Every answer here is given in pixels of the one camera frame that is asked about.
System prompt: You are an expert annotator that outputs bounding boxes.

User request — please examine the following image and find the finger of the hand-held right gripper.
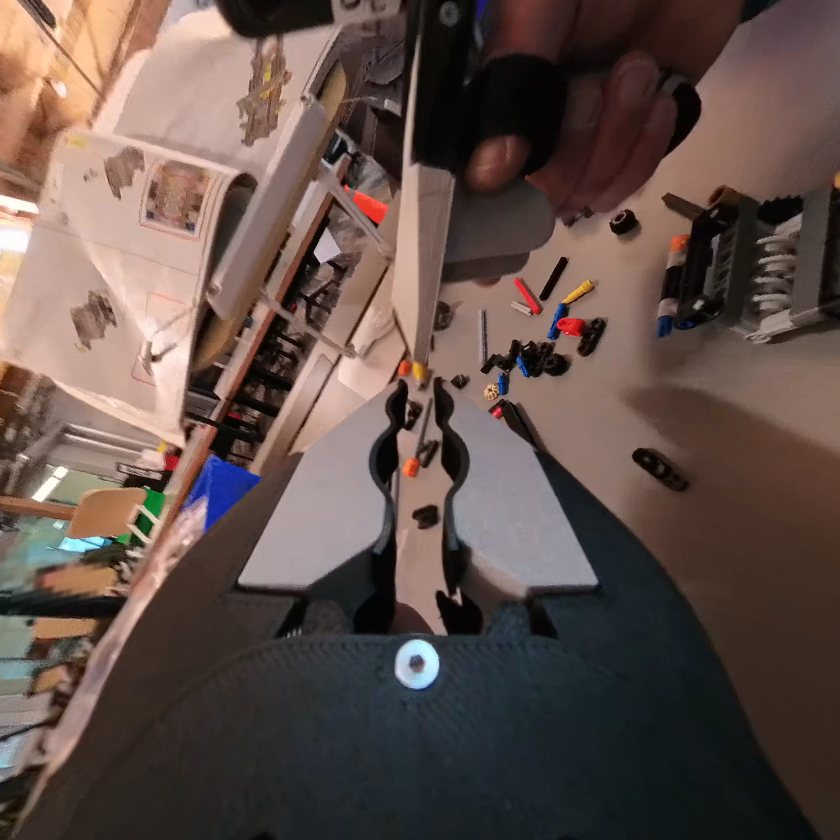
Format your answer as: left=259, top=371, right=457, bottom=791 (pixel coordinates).
left=392, top=33, right=457, bottom=383

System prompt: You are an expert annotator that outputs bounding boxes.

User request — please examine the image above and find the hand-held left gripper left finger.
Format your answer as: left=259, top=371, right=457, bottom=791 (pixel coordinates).
left=236, top=378, right=410, bottom=634

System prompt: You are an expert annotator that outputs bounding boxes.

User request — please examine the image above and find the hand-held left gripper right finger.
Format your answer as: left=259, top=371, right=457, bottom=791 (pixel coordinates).
left=432, top=376, right=601, bottom=635

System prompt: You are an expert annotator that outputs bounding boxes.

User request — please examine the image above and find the dark grey lego axle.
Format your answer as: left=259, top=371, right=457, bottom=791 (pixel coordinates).
left=416, top=397, right=439, bottom=468

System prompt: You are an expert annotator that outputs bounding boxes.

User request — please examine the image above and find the black three-hole lego beam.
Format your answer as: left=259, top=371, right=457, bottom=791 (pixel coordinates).
left=632, top=448, right=690, bottom=493

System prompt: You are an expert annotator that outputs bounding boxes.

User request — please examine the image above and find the partly built lego engine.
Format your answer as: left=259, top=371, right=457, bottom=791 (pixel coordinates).
left=656, top=174, right=840, bottom=345

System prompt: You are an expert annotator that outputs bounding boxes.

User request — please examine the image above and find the lego instruction booklet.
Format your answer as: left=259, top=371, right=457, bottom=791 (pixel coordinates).
left=0, top=20, right=345, bottom=437

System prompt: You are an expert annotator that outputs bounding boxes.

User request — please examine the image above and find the person's right hand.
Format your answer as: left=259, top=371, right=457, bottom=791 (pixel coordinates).
left=461, top=0, right=747, bottom=214

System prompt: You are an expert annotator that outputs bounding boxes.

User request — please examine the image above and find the blue storage bin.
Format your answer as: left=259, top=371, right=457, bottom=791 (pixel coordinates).
left=184, top=454, right=261, bottom=532

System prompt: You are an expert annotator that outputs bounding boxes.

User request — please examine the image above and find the clear plastic bag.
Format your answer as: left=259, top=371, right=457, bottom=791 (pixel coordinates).
left=20, top=499, right=212, bottom=828

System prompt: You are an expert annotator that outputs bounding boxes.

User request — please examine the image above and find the dark shelving rack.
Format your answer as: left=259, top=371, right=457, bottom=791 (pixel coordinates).
left=187, top=276, right=342, bottom=460

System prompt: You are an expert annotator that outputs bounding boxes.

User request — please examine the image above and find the tan chair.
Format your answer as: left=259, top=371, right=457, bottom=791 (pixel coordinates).
left=69, top=487, right=151, bottom=540

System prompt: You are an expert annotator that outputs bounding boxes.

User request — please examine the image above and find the wooden cabinet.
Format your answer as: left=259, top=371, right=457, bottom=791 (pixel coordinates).
left=0, top=0, right=173, bottom=132

